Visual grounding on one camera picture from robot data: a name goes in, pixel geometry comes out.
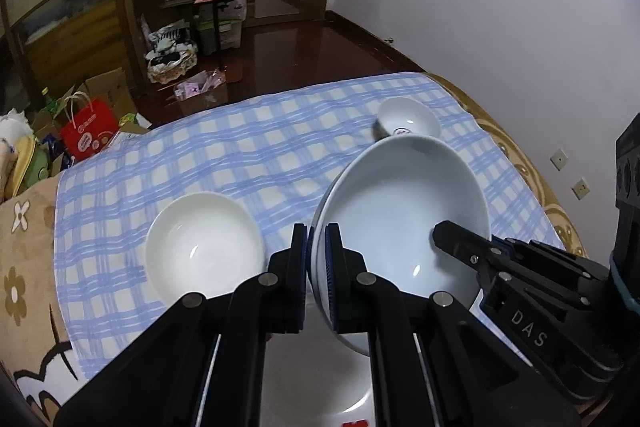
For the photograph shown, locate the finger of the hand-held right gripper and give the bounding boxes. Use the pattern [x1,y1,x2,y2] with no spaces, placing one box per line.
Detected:
[432,221,504,278]
[492,236,609,281]

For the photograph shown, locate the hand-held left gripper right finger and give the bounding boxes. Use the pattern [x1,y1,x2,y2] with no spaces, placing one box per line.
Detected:
[325,223,583,427]

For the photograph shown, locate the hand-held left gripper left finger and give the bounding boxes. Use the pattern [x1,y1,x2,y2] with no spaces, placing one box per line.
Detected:
[52,224,309,427]

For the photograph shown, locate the white cherry print plate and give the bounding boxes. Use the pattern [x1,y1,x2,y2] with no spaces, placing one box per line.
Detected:
[262,307,373,427]
[310,134,491,358]

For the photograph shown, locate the large white bowl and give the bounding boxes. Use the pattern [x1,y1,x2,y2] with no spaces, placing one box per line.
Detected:
[144,191,267,308]

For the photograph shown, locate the red patterned porcelain bowl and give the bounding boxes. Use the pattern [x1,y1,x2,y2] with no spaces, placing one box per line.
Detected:
[376,97,442,141]

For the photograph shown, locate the blue plaid tablecloth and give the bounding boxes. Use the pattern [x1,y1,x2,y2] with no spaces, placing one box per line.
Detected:
[52,72,568,380]

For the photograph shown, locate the open box with pink packets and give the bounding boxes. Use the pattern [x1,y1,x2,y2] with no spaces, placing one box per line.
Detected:
[172,69,229,116]

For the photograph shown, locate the wicker basket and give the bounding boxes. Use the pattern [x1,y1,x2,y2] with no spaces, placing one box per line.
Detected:
[146,44,200,86]

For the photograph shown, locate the red paper bag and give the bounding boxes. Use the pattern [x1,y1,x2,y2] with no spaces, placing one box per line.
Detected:
[60,92,119,164]

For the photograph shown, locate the clear plastic storage box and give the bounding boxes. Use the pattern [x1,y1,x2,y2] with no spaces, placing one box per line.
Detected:
[195,0,247,54]

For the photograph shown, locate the brown floral blanket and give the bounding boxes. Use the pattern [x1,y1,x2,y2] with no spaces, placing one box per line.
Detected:
[0,177,92,414]

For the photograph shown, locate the cardboard box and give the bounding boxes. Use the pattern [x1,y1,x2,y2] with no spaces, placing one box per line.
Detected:
[65,67,139,128]

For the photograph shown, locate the black stand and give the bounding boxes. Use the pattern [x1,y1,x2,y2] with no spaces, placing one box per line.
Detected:
[160,0,237,58]

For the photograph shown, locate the black and white striped cloth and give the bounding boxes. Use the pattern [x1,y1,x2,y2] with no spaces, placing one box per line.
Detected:
[147,22,194,54]

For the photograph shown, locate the light green bag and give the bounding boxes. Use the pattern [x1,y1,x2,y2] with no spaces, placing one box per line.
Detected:
[14,138,52,188]

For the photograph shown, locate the wooden shelf cabinet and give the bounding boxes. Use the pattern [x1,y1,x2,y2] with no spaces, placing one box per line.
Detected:
[0,0,261,118]

